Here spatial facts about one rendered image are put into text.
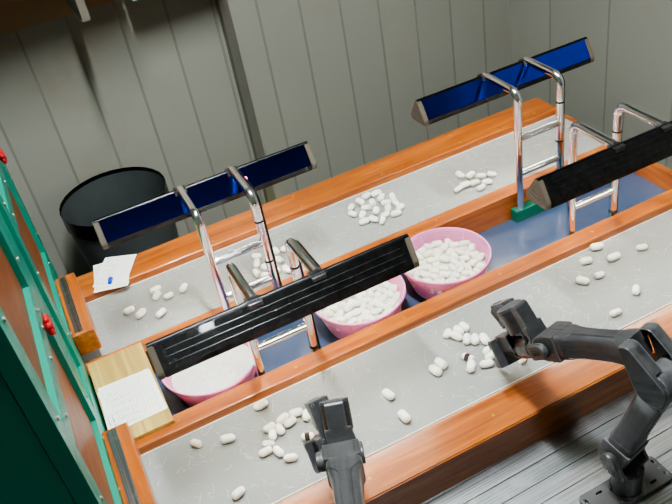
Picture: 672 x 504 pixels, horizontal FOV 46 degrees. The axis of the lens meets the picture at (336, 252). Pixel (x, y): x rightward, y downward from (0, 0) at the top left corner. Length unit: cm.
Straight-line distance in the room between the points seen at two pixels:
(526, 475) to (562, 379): 24
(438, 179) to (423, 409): 101
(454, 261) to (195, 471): 93
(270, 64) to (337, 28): 37
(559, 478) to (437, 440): 28
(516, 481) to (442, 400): 25
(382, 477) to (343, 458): 34
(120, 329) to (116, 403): 34
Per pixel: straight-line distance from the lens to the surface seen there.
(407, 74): 415
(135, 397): 205
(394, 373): 196
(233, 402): 196
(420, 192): 259
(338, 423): 148
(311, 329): 199
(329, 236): 245
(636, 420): 162
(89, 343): 221
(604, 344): 154
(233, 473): 185
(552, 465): 186
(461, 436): 179
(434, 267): 226
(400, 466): 175
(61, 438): 125
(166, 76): 362
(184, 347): 165
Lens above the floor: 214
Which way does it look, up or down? 36 degrees down
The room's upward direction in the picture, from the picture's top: 11 degrees counter-clockwise
